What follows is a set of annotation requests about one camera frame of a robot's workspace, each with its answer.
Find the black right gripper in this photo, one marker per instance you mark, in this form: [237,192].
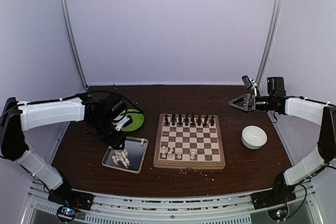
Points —
[250,96]

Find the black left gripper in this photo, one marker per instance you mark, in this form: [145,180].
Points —
[116,140]

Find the metal tray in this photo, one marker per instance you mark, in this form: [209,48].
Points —
[109,163]

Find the white chess king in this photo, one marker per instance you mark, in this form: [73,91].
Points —
[193,153]

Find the white chess knight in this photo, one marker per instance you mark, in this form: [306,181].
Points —
[170,155]

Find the white chess bishop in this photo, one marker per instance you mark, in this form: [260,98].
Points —
[179,155]

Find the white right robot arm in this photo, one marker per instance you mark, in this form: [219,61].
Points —
[307,128]

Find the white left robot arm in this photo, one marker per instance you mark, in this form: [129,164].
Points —
[20,117]

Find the white chess pieces pile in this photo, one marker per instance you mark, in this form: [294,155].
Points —
[131,157]

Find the black chess pieces row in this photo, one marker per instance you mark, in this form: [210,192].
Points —
[189,120]

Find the wooden chess board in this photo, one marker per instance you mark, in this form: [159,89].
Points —
[206,140]

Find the green plate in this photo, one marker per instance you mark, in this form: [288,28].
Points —
[137,120]

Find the white bowl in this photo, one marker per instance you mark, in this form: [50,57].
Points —
[253,137]

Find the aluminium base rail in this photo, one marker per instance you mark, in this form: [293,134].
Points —
[231,208]

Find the aluminium frame post right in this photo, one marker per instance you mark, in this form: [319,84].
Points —
[270,42]

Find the aluminium frame post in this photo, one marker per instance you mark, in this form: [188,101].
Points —
[270,42]
[72,43]

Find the aluminium frame post left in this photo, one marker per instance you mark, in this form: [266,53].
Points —
[72,43]

